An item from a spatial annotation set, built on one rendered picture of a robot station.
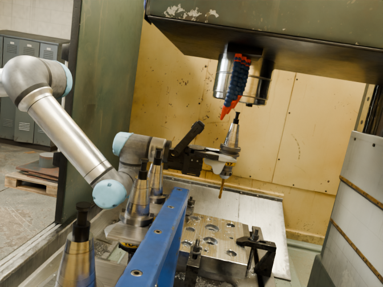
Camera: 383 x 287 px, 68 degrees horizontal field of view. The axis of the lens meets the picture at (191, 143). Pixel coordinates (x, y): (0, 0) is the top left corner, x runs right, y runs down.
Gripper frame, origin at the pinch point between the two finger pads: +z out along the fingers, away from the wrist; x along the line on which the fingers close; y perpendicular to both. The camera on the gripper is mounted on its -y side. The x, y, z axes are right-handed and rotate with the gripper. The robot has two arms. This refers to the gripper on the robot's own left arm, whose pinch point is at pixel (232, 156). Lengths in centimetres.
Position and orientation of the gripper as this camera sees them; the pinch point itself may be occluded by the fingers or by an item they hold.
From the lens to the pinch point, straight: 86.3
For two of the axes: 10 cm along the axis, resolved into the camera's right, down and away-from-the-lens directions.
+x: -0.7, 1.7, -9.8
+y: -1.6, 9.7, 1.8
